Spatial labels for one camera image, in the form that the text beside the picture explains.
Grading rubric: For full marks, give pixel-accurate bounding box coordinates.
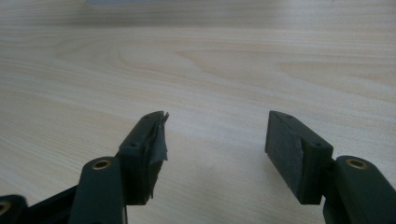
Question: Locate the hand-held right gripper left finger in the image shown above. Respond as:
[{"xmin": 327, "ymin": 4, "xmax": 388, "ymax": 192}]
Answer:
[{"xmin": 118, "ymin": 110, "xmax": 170, "ymax": 206}]

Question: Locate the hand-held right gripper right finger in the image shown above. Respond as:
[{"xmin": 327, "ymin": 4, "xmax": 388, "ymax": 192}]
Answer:
[{"xmin": 264, "ymin": 109, "xmax": 335, "ymax": 206}]

